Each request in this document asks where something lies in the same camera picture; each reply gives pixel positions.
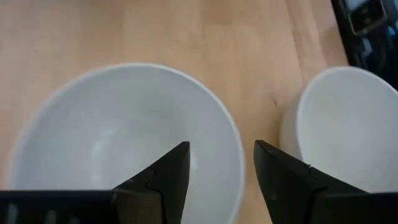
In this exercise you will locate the white bowl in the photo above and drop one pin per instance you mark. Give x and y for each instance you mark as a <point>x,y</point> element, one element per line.
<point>109,124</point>
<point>348,130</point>

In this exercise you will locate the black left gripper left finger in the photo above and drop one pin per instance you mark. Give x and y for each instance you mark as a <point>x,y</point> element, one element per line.
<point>161,186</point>

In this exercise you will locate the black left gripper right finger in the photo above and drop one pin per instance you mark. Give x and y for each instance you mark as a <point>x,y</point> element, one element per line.
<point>286,186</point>

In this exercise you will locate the dark equipment at table edge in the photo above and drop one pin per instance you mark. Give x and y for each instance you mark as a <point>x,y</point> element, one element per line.
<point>379,59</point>

